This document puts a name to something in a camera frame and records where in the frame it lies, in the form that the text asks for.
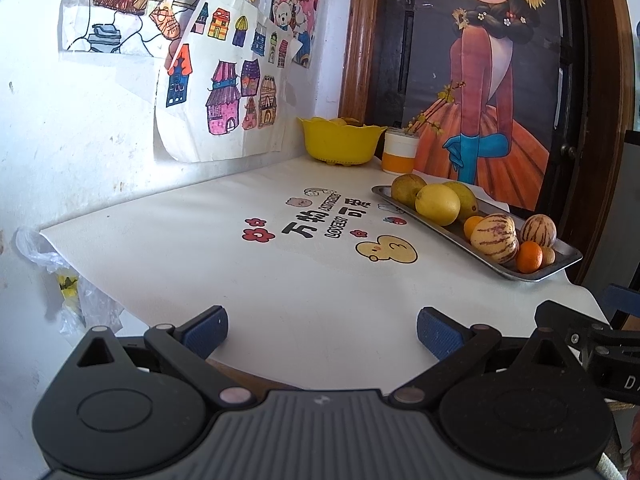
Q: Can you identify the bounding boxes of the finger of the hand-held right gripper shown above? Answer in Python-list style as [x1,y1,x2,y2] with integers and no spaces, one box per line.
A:
[534,300,613,348]
[604,284,640,331]

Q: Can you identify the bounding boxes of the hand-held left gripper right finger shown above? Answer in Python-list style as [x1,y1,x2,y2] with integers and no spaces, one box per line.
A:
[391,306,571,408]

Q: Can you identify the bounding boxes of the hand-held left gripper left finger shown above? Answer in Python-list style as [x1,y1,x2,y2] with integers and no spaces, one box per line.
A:
[75,305,254,408]

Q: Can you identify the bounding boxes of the small orange tangerine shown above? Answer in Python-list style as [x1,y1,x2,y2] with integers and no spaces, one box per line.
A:
[516,241,544,274]

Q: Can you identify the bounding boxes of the small striped pepino melon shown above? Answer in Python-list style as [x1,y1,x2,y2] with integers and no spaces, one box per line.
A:
[518,214,557,248]

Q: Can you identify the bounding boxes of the metal tray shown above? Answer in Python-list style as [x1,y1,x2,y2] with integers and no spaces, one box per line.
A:
[371,184,583,282]

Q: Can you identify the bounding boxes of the large striped pepino melon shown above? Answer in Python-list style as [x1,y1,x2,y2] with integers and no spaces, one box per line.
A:
[470,213,519,265]

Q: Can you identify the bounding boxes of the green yellow mango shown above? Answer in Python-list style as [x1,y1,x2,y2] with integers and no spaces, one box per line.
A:
[442,181,479,216]

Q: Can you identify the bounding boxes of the yellow brown pear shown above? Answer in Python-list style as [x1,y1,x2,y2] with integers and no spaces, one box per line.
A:
[390,173,428,207]

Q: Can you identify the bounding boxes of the printed white tablecloth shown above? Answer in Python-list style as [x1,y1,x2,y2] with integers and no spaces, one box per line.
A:
[39,155,613,393]

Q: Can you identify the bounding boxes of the large yellow citrus fruit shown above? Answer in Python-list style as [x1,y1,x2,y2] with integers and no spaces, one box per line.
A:
[415,184,461,227]

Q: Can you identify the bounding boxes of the white and orange cup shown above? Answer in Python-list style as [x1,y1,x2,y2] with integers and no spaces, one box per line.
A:
[382,127,420,175]

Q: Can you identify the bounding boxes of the clear plastic bag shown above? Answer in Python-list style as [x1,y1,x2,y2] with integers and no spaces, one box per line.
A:
[15,226,123,336]

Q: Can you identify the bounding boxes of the coloured houses drawing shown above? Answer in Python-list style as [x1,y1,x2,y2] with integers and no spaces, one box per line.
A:
[154,0,303,163]

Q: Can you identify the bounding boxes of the yellow flower sprig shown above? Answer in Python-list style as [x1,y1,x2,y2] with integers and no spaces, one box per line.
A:
[402,114,443,137]

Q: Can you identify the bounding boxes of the yellow plastic bowl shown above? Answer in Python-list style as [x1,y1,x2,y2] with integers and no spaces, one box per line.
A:
[297,116,389,167]

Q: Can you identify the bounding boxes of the wall poster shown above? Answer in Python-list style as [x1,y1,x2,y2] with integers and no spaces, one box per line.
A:
[404,0,568,201]

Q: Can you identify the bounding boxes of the wooden door frame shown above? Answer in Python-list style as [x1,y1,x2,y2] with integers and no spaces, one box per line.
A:
[339,0,636,286]

